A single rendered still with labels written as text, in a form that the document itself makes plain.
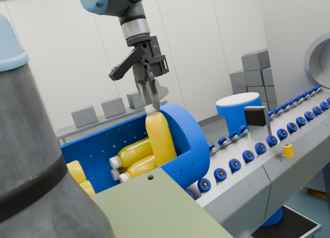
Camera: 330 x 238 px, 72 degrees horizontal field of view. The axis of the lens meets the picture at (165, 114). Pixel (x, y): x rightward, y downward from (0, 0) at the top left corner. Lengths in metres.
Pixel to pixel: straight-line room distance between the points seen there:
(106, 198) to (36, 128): 0.17
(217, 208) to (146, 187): 0.51
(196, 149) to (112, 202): 0.40
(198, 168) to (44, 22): 3.70
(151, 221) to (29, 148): 0.14
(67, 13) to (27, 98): 3.97
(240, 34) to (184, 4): 1.36
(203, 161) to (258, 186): 0.29
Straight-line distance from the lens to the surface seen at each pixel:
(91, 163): 0.83
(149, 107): 0.65
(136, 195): 0.31
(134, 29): 0.65
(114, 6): 0.58
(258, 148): 0.94
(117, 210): 0.30
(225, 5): 5.14
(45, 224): 0.19
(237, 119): 1.46
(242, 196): 0.87
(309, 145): 1.19
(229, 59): 4.97
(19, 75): 0.19
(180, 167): 0.65
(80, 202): 0.21
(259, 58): 3.83
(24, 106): 0.18
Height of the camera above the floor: 1.36
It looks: 11 degrees down
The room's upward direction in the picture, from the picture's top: 16 degrees counter-clockwise
